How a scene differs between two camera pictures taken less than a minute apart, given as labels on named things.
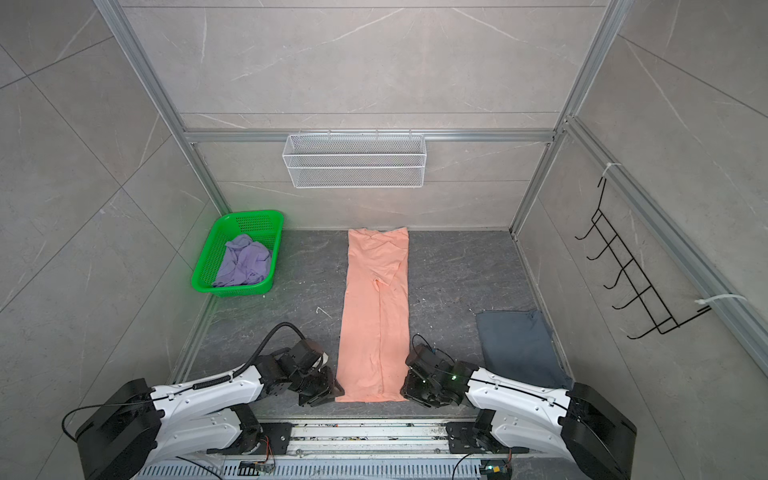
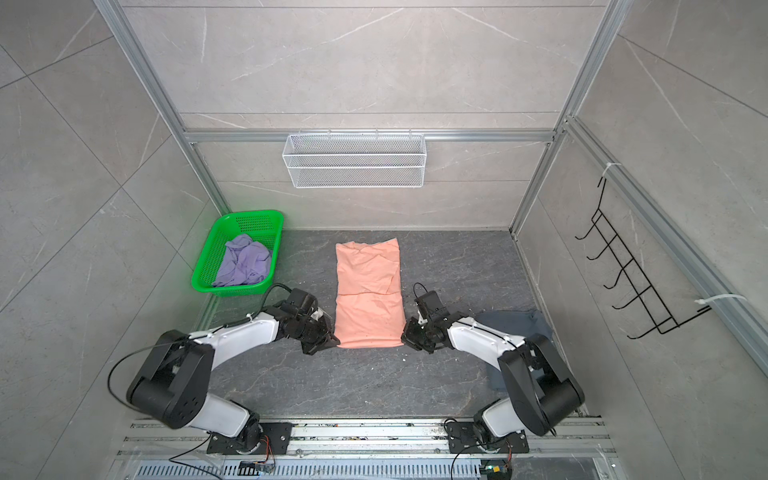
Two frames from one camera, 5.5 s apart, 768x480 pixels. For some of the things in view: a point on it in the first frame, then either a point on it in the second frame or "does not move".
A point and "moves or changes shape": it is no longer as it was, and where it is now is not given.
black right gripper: x=409 y=390 → x=409 y=336
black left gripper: x=331 y=391 → x=329 y=337
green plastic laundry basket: x=242 y=255 does not move
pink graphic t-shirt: x=375 y=346 moves or changes shape
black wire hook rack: x=632 y=270 does not move
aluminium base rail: x=344 y=450 does not move
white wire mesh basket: x=354 y=160 does not move
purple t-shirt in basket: x=244 y=262 does not move
